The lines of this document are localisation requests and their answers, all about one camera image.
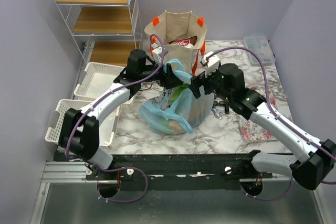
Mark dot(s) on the beige canvas tote bag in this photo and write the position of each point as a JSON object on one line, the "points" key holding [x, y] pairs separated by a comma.
{"points": [[171, 26]]}

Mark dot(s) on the clear plastic organizer box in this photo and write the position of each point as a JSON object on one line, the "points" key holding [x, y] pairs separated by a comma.
{"points": [[259, 45]]}

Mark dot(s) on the silver open-end wrench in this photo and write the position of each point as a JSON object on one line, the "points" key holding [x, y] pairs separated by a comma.
{"points": [[217, 113]]}

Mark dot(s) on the green lettuce leaf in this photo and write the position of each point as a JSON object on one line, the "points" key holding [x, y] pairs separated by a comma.
{"points": [[176, 92]]}

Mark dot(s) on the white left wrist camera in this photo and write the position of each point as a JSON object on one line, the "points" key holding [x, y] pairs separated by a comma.
{"points": [[156, 50]]}

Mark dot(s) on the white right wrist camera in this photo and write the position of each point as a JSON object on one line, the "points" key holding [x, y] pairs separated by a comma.
{"points": [[210, 62]]}

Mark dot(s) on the blue plastic grocery bag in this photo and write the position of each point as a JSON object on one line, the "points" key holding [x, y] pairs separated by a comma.
{"points": [[185, 114]]}

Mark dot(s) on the red white snack packet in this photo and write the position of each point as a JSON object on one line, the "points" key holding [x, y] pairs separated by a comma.
{"points": [[187, 43]]}

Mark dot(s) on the white perforated basket rear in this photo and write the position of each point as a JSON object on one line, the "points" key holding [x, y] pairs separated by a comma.
{"points": [[97, 79]]}

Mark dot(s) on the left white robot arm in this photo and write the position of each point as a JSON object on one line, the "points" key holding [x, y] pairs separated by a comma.
{"points": [[80, 128]]}

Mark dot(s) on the aluminium rail frame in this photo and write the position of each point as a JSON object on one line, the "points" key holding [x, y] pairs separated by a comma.
{"points": [[65, 196]]}

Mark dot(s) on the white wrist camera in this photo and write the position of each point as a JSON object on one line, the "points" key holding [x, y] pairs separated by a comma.
{"points": [[156, 50], [210, 62]]}

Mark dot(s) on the white wire shelf rack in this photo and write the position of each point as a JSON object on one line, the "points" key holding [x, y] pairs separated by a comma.
{"points": [[105, 31]]}

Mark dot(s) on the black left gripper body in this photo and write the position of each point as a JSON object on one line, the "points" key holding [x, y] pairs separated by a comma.
{"points": [[158, 76]]}

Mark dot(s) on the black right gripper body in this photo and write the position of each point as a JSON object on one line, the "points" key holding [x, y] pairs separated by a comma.
{"points": [[215, 86]]}

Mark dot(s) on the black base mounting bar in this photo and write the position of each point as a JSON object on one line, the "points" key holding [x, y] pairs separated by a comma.
{"points": [[171, 172]]}

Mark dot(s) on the floral pattern tray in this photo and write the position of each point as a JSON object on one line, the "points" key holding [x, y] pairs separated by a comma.
{"points": [[252, 132]]}

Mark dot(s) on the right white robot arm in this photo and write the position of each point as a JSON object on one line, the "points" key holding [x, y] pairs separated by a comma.
{"points": [[311, 159]]}

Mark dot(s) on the black pipe tee fitting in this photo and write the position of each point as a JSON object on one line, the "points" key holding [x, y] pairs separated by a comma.
{"points": [[224, 104]]}

